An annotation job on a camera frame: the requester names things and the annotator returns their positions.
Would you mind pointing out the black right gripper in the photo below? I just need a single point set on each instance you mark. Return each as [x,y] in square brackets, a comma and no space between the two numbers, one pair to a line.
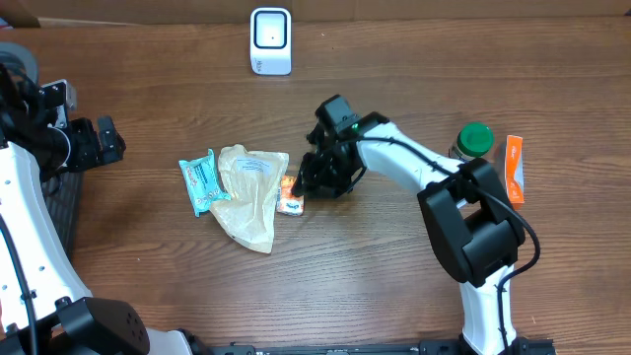
[317,184]

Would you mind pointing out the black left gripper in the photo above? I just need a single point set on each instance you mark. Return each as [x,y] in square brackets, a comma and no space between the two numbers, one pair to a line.
[90,153]

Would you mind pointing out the small orange white packet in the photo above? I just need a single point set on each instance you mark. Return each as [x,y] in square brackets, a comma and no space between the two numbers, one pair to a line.
[287,202]

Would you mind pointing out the beige plastic bag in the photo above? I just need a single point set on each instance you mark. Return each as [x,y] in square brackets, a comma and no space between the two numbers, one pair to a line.
[252,179]

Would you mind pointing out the teal wipes packet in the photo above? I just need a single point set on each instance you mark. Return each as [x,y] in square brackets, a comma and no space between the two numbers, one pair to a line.
[202,182]

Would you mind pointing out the green lid jar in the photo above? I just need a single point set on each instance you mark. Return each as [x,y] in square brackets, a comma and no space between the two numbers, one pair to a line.
[475,140]

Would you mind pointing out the orange white box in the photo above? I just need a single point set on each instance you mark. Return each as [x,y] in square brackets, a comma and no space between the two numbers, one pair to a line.
[509,164]

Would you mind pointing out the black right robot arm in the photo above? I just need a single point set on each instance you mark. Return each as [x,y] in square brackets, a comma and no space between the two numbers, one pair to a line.
[473,230]

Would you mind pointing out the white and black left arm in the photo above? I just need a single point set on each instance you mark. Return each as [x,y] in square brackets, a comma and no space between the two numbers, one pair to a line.
[46,307]

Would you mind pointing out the white barcode scanner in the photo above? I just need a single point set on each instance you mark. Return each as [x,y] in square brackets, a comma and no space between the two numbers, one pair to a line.
[270,41]

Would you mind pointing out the grey plastic mesh basket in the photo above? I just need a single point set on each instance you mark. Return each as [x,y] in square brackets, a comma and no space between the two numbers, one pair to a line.
[62,193]

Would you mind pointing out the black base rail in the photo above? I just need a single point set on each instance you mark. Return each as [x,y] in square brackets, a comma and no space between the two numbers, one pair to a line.
[521,346]

